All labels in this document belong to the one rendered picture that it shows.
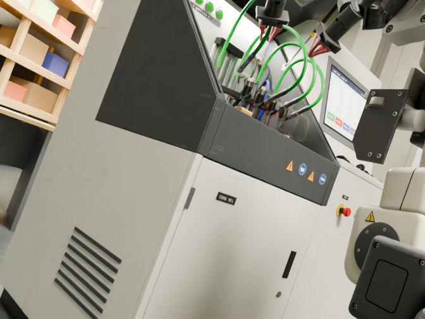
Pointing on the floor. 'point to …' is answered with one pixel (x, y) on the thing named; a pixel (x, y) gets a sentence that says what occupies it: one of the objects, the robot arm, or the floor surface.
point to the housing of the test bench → (64, 152)
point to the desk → (22, 155)
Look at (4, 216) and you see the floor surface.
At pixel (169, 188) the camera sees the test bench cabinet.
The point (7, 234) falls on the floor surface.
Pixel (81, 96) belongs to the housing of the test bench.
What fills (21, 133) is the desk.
